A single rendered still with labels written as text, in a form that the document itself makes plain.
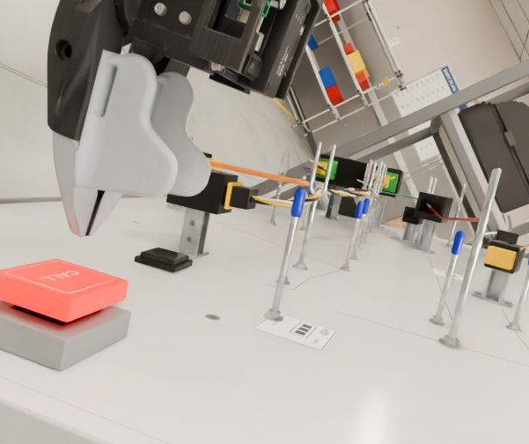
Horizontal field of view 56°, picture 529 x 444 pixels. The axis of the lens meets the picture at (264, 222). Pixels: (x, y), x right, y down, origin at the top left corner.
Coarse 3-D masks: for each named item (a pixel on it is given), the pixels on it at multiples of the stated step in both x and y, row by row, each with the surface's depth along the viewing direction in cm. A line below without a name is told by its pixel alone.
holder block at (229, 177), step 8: (216, 176) 48; (224, 176) 48; (232, 176) 50; (208, 184) 48; (216, 184) 48; (224, 184) 48; (200, 192) 49; (208, 192) 48; (216, 192) 48; (168, 200) 50; (176, 200) 49; (184, 200) 49; (192, 200) 49; (200, 200) 49; (208, 200) 48; (216, 200) 48; (192, 208) 49; (200, 208) 49; (208, 208) 48; (216, 208) 48
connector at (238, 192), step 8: (224, 192) 49; (232, 192) 48; (240, 192) 48; (248, 192) 48; (256, 192) 50; (224, 200) 49; (232, 200) 48; (240, 200) 48; (248, 200) 48; (240, 208) 48; (248, 208) 49
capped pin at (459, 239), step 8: (456, 240) 44; (456, 248) 44; (456, 256) 44; (448, 272) 44; (448, 280) 44; (448, 288) 45; (440, 304) 45; (440, 312) 45; (432, 320) 45; (440, 320) 45
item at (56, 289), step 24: (48, 264) 27; (72, 264) 28; (0, 288) 24; (24, 288) 24; (48, 288) 24; (72, 288) 24; (96, 288) 25; (120, 288) 27; (24, 312) 25; (48, 312) 23; (72, 312) 23; (96, 312) 27
